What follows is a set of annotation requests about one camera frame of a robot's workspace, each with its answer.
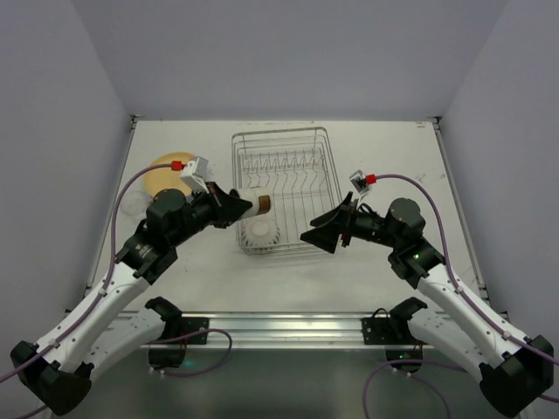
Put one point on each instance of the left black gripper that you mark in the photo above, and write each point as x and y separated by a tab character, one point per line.
214	203

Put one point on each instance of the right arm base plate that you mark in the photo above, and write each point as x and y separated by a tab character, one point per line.
386	331

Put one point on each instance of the aluminium mounting rail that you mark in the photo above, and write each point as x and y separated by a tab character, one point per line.
284	331

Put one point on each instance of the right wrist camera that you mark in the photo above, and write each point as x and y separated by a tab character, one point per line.
359	181

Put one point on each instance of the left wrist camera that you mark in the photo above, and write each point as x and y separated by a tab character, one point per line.
193	175

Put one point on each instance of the clear glass tumbler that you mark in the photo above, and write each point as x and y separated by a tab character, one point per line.
134	203

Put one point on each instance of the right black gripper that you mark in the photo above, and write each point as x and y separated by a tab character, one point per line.
348	223

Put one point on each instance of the yellow plate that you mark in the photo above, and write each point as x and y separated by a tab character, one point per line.
165	178

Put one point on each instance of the white brown cup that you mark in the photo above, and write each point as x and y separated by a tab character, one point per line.
259	197

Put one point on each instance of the white striped bowl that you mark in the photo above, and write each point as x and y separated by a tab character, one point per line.
260	233

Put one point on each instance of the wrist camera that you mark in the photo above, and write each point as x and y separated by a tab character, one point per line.
359	181
193	175

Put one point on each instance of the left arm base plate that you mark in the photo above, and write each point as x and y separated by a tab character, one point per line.
184	331

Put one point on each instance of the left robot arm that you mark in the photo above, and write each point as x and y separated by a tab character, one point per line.
54	368

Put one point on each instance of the wire dish rack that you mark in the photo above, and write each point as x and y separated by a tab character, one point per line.
297	165

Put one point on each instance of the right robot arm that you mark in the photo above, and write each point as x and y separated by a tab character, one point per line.
511	368

